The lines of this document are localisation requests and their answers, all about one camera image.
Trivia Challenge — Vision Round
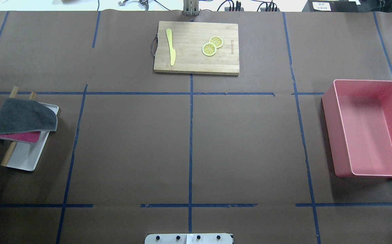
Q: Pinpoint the grey and pink cloth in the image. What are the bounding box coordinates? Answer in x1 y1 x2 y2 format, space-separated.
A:
0 98 58 144

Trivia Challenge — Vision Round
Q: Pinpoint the yellow plastic knife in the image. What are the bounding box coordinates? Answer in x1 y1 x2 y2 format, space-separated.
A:
165 29 176 66

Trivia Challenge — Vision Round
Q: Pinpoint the front lemon slice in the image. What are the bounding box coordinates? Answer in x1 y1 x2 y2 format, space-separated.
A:
201 42 217 57

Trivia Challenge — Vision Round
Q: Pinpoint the lemon slice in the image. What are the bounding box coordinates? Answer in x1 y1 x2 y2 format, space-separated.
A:
209 36 224 48
201 42 217 57

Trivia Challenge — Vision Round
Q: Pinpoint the bamboo cutting board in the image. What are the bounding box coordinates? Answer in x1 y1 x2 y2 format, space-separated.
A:
153 21 240 76

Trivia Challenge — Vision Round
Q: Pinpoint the rear lemon slice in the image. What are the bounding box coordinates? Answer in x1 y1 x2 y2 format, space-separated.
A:
209 36 224 48

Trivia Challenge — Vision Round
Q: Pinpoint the pink plastic bin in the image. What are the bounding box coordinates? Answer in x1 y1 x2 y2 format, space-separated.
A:
322 79 392 178

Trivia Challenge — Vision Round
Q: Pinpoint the white rack tray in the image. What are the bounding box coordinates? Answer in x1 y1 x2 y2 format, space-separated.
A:
5 102 60 172

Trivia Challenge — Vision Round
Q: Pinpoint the black box with label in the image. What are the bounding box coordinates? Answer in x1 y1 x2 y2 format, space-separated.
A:
302 0 359 13

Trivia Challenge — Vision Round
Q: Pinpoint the aluminium frame post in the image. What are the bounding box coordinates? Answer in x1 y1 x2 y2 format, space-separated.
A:
182 0 200 16

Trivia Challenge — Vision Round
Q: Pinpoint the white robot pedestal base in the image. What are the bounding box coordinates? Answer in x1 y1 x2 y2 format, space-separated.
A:
144 233 234 244

